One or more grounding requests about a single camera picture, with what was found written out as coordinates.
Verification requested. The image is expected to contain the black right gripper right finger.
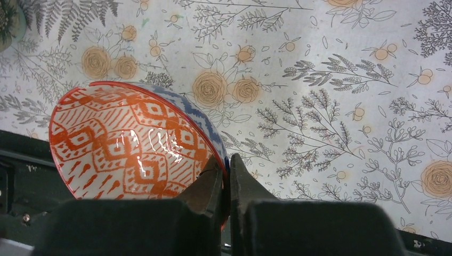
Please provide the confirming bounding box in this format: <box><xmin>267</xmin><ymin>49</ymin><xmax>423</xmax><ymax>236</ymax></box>
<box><xmin>230</xmin><ymin>154</ymin><xmax>406</xmax><ymax>255</ymax></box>

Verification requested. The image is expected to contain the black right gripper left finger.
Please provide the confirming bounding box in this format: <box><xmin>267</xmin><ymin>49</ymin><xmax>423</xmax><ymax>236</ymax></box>
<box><xmin>32</xmin><ymin>157</ymin><xmax>222</xmax><ymax>255</ymax></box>

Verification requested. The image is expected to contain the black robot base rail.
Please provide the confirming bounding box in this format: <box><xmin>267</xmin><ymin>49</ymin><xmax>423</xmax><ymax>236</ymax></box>
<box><xmin>0</xmin><ymin>130</ymin><xmax>452</xmax><ymax>256</ymax></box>

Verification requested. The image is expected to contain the light green celadon bowl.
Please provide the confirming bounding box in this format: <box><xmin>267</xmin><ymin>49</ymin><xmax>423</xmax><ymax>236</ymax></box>
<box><xmin>1</xmin><ymin>0</ymin><xmax>27</xmax><ymax>52</ymax></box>

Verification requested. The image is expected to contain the red patterned small bowl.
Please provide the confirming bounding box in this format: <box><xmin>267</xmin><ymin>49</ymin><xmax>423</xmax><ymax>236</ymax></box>
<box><xmin>48</xmin><ymin>81</ymin><xmax>230</xmax><ymax>230</ymax></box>

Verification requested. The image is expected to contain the floral patterned table mat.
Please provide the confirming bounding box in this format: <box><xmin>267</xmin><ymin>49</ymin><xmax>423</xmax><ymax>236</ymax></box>
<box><xmin>1</xmin><ymin>1</ymin><xmax>451</xmax><ymax>242</ymax></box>

